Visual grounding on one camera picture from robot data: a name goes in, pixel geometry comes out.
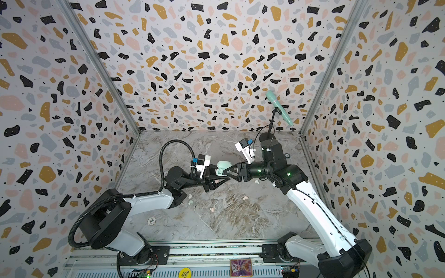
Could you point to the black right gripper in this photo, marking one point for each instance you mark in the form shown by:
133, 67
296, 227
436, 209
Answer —
241, 171

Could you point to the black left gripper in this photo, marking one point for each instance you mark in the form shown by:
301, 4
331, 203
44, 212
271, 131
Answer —
208, 183

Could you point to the mint green earbud case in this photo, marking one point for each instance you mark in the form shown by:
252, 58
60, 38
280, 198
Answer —
222, 166

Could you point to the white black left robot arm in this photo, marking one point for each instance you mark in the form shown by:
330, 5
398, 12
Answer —
101, 224

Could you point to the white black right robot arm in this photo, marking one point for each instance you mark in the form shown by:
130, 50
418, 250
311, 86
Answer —
340, 254

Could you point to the black microphone stand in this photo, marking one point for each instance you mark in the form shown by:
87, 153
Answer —
270, 134

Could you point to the mint green toy microphone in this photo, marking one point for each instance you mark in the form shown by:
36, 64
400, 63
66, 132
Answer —
273, 99

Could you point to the pink square sticker card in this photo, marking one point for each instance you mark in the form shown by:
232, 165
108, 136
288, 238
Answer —
240, 268

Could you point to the yellow round sticker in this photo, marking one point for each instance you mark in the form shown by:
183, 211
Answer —
185, 273

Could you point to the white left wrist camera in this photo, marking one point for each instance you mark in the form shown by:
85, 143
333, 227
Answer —
201, 163

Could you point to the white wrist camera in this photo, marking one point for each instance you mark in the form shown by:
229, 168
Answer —
245, 146
201, 163

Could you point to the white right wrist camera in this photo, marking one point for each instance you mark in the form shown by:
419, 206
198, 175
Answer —
245, 146

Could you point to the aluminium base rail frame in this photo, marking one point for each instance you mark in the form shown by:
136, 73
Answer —
206, 259

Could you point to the left aluminium corner post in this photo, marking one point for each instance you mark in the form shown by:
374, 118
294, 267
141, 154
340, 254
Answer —
82, 36

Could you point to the aluminium corner post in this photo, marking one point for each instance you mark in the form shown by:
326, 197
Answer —
82, 36
356, 14

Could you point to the right aluminium corner post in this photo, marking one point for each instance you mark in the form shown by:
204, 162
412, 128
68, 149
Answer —
356, 14

